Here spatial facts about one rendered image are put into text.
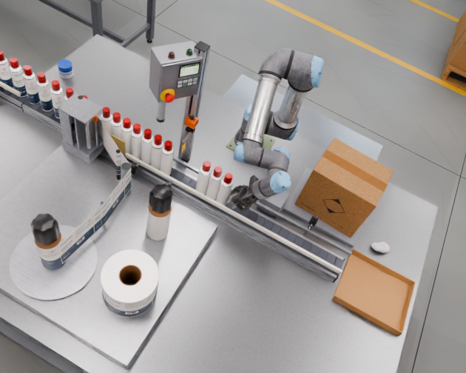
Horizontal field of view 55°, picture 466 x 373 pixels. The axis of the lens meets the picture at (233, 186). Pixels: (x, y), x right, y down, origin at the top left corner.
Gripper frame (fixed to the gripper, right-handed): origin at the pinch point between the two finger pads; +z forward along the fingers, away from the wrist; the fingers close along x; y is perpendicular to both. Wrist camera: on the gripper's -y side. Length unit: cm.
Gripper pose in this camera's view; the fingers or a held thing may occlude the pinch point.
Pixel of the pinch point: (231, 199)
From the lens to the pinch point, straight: 195.5
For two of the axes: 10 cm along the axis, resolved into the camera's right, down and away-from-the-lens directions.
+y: -4.5, 6.7, -5.9
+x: 6.6, 6.9, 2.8
